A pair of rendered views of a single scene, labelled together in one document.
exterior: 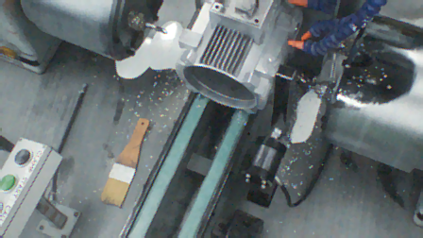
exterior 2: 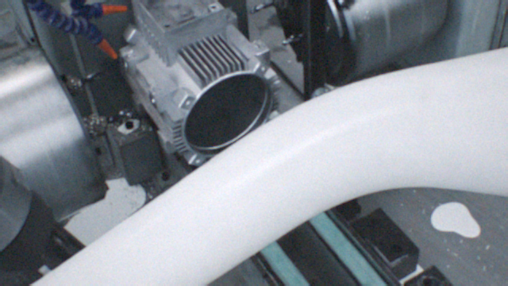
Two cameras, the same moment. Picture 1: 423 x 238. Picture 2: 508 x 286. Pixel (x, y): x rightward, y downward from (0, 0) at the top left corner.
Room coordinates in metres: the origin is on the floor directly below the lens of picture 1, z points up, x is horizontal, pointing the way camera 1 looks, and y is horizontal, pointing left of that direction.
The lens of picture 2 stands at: (0.07, 0.65, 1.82)
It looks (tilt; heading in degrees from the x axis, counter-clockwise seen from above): 47 degrees down; 302
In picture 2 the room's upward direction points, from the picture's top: 5 degrees counter-clockwise
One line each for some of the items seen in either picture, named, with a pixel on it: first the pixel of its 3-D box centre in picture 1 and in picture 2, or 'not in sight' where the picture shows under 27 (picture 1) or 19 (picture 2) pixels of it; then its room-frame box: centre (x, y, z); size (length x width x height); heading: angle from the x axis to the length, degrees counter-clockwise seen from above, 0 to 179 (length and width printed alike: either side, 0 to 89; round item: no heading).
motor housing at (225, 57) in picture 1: (239, 44); (198, 79); (0.62, -0.07, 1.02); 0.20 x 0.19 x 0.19; 149
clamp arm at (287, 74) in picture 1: (281, 104); (314, 37); (0.44, -0.12, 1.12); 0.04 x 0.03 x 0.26; 149
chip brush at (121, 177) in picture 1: (127, 161); not in sight; (0.48, 0.20, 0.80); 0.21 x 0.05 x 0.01; 153
